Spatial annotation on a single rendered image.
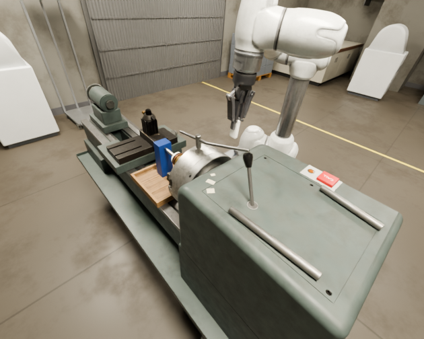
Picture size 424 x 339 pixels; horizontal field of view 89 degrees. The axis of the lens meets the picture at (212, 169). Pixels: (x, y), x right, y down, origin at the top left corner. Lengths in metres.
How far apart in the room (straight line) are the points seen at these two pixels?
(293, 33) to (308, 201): 0.49
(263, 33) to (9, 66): 3.27
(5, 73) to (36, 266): 2.26
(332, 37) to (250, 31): 0.21
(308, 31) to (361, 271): 0.61
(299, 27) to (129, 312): 1.86
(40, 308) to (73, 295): 0.20
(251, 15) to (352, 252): 0.68
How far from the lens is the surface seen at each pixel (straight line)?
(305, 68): 1.24
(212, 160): 0.89
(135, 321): 1.88
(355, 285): 0.67
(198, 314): 1.28
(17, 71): 3.63
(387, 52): 6.49
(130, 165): 1.45
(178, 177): 0.92
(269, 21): 0.69
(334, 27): 0.70
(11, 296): 2.31
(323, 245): 0.69
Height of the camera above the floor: 1.77
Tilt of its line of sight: 39 degrees down
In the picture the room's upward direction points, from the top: 4 degrees clockwise
